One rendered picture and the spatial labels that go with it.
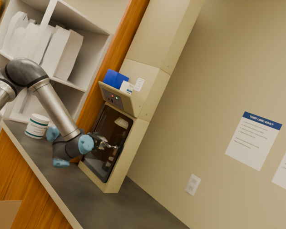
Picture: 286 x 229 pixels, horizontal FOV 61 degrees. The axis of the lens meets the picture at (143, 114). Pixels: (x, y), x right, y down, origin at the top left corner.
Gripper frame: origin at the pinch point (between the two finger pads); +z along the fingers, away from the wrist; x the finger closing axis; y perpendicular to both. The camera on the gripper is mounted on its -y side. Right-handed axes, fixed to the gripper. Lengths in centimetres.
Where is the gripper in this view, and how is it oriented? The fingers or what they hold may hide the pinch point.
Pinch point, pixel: (104, 142)
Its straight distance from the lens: 142.0
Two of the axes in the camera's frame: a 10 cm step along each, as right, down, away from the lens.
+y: 6.6, 3.4, -6.7
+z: 6.3, 2.4, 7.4
